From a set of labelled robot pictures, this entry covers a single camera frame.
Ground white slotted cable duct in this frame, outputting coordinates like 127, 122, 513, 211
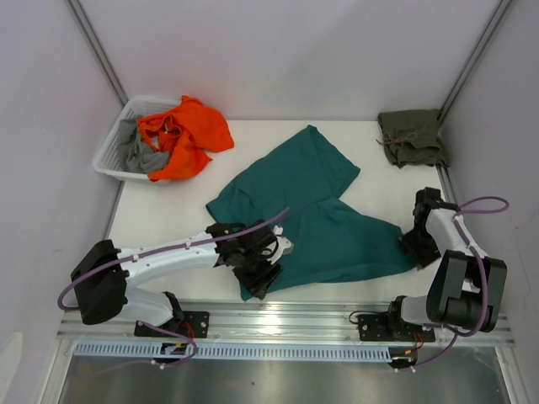
73, 340, 392, 363

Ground aluminium corner post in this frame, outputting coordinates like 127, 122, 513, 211
64, 0, 129, 107
438, 0, 515, 126

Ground grey shorts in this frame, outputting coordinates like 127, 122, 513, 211
117, 119, 170, 174

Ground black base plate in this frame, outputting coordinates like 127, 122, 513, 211
134, 311, 211, 339
349, 311, 435, 343

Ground orange shorts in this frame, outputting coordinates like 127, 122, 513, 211
137, 95, 234, 182

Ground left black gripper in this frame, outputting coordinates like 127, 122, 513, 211
232, 248, 283, 300

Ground olive green folded shorts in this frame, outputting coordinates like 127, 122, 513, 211
377, 109, 450, 168

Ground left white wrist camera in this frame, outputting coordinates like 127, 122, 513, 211
273, 225, 294, 255

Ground teal green shorts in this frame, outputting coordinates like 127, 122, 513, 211
206, 125, 417, 292

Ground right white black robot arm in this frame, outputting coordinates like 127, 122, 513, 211
384, 188, 507, 340

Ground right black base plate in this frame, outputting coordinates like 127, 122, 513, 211
349, 311, 435, 343

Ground white plastic basket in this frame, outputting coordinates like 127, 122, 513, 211
93, 95, 181, 183

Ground left aluminium corner post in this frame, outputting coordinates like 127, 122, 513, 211
64, 0, 129, 107

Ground right aluminium corner post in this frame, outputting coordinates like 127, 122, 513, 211
438, 0, 515, 126

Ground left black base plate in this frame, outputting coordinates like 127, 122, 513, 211
134, 311, 211, 339

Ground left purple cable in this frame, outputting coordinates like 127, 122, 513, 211
56, 207, 291, 312

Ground aluminium table edge rail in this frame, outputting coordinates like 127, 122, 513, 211
56, 300, 515, 348

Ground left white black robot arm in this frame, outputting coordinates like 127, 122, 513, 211
71, 221, 293, 337

